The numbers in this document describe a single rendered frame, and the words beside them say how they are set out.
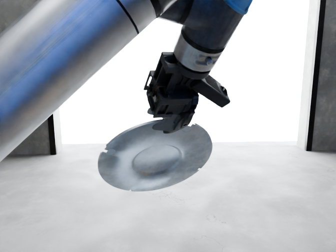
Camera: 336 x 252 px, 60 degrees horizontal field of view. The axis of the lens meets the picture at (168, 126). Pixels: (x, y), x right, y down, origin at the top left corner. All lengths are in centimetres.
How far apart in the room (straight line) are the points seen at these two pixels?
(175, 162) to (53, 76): 56
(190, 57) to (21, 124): 27
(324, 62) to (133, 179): 415
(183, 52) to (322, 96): 433
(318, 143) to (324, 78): 96
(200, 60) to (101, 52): 23
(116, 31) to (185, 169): 59
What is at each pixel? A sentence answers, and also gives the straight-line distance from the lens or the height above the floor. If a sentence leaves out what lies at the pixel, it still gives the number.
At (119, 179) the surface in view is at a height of 90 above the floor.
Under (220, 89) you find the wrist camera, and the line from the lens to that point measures 57.
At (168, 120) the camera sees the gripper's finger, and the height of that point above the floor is 108.
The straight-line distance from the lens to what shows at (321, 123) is 479.
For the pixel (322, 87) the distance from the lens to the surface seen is 472.
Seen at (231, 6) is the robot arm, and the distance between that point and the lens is 40.
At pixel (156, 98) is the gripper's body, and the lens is 51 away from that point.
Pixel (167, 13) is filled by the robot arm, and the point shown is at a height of 125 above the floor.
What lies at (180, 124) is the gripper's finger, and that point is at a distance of 58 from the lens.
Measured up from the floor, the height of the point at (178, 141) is 101.
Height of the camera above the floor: 118
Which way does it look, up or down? 11 degrees down
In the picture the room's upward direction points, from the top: straight up
